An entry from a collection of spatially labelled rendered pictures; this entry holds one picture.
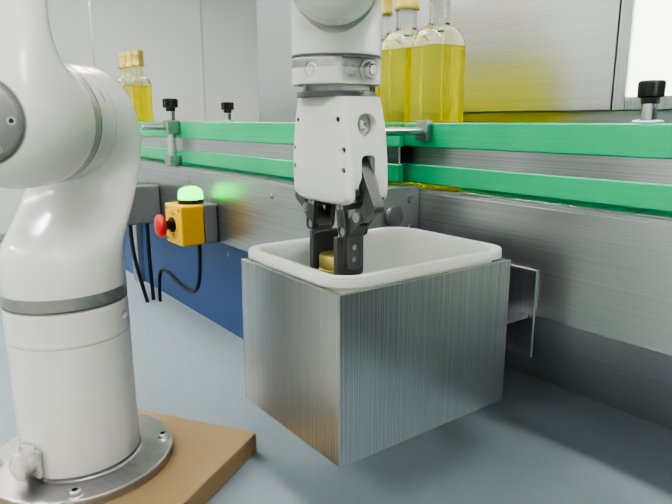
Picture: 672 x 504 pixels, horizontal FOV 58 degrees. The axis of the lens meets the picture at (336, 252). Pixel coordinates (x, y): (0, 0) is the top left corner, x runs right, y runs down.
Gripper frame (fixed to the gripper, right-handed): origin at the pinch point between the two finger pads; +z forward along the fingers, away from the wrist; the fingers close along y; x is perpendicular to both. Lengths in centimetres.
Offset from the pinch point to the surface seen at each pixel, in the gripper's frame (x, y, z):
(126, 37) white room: -168, 611, -96
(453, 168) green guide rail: -22.4, 6.0, -7.0
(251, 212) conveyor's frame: -10.3, 38.0, 1.5
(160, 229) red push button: 0, 52, 5
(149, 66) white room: -190, 611, -69
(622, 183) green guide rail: -22.9, -16.1, -6.9
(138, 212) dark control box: -4, 77, 6
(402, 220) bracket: -17.4, 9.8, -0.3
